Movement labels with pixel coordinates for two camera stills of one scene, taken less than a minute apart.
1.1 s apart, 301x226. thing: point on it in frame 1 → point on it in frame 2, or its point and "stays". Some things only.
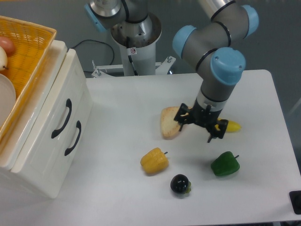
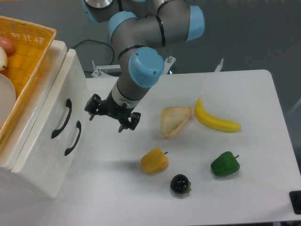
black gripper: [202, 118] → [118, 112]
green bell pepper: [225, 164] stays
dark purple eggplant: [180, 183] stays
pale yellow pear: [3, 60] stays
